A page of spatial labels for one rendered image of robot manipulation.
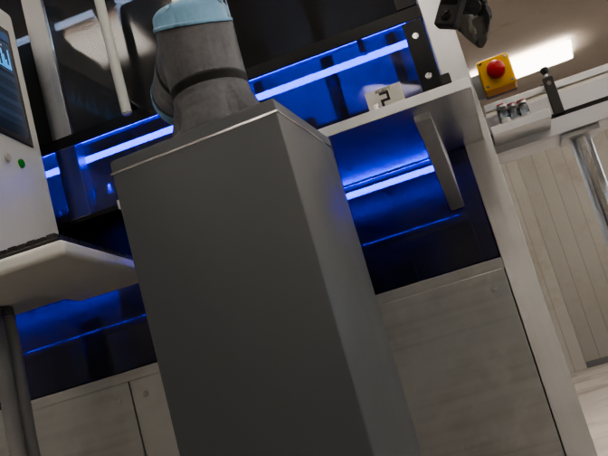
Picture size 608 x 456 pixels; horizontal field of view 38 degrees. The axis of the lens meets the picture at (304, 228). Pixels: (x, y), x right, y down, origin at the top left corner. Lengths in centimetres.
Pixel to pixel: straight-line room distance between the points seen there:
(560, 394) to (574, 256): 1025
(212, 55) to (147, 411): 107
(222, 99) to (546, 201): 1110
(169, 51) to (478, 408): 103
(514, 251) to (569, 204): 1030
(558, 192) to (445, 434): 1041
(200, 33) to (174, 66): 6
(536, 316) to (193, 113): 96
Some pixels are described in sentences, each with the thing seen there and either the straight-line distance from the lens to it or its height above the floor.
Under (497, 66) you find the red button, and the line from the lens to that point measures 199.
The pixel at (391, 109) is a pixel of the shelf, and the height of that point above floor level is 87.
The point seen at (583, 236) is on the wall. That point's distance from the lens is 1217.
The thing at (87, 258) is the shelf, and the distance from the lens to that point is 170.
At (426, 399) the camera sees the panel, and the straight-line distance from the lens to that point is 194.
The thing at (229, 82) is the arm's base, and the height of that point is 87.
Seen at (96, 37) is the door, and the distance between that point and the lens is 234.
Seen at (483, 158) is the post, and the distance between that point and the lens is 197.
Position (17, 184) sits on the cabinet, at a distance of 208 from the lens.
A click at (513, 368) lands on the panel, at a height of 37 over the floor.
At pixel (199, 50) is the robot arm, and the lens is 129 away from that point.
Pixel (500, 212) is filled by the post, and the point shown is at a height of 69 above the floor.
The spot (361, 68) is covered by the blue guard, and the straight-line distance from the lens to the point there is 207.
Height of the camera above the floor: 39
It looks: 12 degrees up
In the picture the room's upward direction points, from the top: 16 degrees counter-clockwise
